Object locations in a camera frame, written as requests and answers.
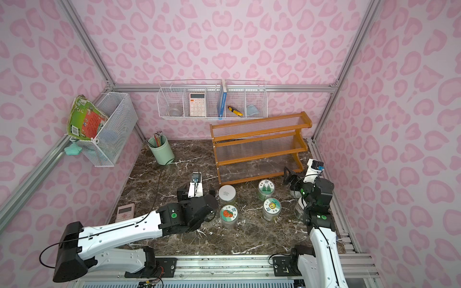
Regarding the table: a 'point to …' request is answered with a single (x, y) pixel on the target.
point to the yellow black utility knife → (235, 111)
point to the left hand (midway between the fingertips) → (201, 184)
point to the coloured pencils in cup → (157, 138)
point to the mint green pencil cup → (161, 149)
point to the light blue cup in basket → (251, 110)
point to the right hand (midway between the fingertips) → (293, 167)
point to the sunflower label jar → (271, 209)
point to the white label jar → (298, 210)
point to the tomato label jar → (228, 215)
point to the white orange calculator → (197, 104)
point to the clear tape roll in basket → (174, 112)
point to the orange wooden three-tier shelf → (259, 147)
